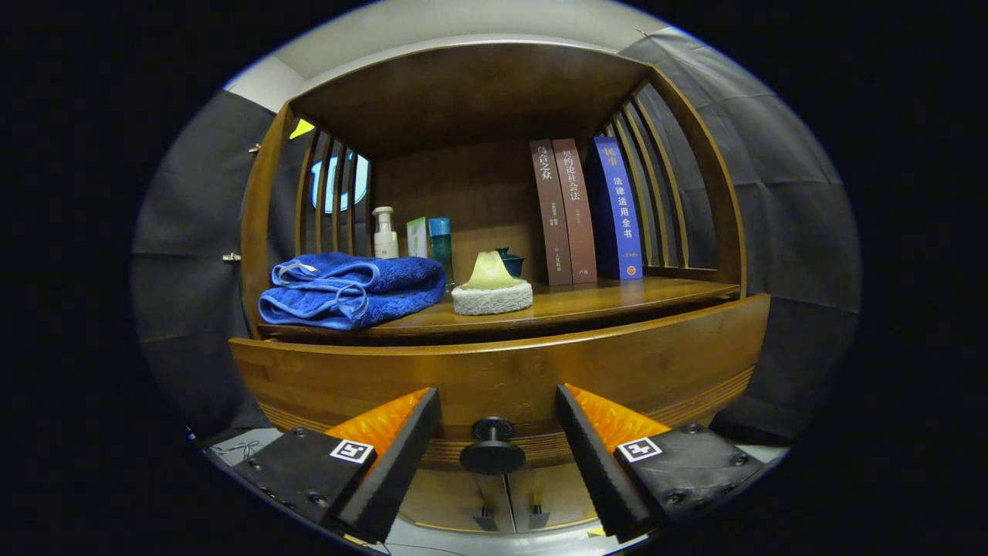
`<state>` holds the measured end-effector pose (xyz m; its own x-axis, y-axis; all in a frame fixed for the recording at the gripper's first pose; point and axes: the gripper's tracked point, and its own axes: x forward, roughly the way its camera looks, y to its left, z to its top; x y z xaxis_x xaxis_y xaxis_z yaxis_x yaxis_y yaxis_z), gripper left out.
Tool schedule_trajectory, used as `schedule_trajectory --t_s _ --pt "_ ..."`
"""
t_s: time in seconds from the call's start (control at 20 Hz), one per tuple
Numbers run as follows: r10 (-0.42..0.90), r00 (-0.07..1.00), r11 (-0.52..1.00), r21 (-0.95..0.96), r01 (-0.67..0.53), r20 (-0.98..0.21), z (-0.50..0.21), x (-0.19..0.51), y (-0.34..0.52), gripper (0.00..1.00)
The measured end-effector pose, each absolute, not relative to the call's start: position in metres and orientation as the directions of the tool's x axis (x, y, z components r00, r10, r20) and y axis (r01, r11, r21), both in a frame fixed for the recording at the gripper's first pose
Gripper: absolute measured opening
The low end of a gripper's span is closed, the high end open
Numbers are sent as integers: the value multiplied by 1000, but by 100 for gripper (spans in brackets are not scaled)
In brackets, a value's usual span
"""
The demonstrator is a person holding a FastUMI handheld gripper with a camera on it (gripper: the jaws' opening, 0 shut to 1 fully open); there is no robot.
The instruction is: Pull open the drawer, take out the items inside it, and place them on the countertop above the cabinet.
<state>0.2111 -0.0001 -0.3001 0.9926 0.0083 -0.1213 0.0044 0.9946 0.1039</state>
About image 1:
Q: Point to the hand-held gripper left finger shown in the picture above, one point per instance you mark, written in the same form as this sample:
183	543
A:
397	471

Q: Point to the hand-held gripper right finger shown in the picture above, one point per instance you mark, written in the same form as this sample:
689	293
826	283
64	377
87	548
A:
598	471

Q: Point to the wooden drawer with black knob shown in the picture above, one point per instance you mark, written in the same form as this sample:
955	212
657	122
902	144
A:
502	371

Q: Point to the wooden countertop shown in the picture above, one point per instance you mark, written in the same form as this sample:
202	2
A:
602	297

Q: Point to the wooden cabinet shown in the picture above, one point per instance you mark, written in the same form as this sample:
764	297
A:
463	93

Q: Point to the folded blue towel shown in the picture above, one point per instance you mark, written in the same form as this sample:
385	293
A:
347	289

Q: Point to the blue lidded teacup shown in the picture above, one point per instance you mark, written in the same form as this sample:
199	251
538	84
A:
515	265

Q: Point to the white pump bottle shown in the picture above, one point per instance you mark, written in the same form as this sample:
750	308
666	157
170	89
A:
386	243

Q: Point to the teal bottle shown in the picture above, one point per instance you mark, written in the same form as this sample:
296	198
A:
441	243

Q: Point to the white and green tube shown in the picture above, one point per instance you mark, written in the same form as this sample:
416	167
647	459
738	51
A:
417	239

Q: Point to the reddish brown book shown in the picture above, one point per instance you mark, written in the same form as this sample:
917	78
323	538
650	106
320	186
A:
575	216

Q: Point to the dark brown book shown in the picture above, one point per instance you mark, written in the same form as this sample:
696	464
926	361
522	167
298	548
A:
552	216

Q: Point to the blue book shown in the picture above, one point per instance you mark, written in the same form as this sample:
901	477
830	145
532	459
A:
621	208

